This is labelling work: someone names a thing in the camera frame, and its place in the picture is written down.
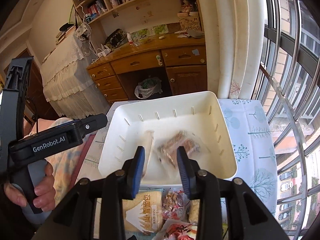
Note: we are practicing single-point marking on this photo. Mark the clear bag red candies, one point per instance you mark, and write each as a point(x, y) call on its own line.
point(175, 205)

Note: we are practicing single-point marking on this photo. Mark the white red dongzao snack bag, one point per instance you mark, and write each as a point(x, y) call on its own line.
point(176, 229)

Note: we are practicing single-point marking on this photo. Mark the long white snack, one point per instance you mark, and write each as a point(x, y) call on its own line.
point(147, 143)

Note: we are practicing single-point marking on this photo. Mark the white plastic storage bin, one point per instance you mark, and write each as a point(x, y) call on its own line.
point(199, 113)

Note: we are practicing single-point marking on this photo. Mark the white curtain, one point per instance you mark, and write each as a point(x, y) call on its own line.
point(234, 33)

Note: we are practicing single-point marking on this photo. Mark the pastel floral blanket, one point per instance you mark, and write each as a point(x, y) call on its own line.
point(59, 176)

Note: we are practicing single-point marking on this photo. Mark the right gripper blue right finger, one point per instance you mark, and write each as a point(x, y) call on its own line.
point(188, 169)

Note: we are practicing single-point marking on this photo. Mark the tree pattern tablecloth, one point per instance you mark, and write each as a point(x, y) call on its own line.
point(251, 140)

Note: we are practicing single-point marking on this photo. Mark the wooden bookshelf with books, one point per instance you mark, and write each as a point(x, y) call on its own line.
point(128, 15)

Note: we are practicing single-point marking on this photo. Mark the white plastic bag under desk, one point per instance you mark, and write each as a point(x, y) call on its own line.
point(148, 87)

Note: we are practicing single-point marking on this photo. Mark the wooden desk with drawers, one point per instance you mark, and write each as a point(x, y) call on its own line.
point(179, 62)

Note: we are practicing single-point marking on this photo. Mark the white lace covered furniture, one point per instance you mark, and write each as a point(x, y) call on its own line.
point(67, 86)

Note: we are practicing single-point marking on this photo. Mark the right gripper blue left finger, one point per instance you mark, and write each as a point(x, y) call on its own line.
point(134, 171)

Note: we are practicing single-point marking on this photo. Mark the clear bag brown cake slices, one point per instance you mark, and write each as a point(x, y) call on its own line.
point(167, 149)

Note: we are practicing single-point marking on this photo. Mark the yellow snow bread package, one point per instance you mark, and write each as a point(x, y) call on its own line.
point(144, 213)

